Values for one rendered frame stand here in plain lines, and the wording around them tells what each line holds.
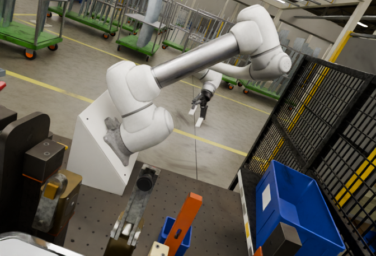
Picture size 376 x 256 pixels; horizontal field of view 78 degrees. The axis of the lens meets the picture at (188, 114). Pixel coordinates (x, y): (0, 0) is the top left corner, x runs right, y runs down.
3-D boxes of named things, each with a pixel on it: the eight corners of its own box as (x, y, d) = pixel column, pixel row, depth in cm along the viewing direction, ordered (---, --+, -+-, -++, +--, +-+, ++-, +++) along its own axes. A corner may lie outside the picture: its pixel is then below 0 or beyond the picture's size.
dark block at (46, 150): (9, 271, 65) (24, 152, 49) (28, 249, 71) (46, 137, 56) (26, 278, 65) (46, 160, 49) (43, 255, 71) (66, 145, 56)
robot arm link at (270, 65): (272, 75, 113) (263, 49, 111) (302, 70, 96) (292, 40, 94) (252, 86, 109) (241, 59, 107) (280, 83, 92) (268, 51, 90)
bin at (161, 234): (153, 252, 85) (160, 236, 82) (159, 230, 94) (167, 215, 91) (181, 263, 85) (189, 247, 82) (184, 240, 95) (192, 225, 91)
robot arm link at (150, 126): (131, 159, 102) (176, 142, 98) (112, 122, 98) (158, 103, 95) (141, 145, 117) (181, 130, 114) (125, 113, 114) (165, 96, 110)
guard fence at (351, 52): (311, 254, 215) (493, 47, 142) (299, 251, 213) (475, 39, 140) (267, 168, 339) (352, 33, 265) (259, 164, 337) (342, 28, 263)
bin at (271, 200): (255, 251, 61) (280, 216, 56) (254, 185, 89) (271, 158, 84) (315, 283, 58) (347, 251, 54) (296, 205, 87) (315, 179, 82)
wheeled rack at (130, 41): (149, 63, 628) (171, -5, 562) (113, 50, 613) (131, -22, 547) (157, 52, 802) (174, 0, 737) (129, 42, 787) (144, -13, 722)
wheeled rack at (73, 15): (41, 15, 656) (50, -55, 591) (58, 15, 747) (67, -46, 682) (108, 40, 690) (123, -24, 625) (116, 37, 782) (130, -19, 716)
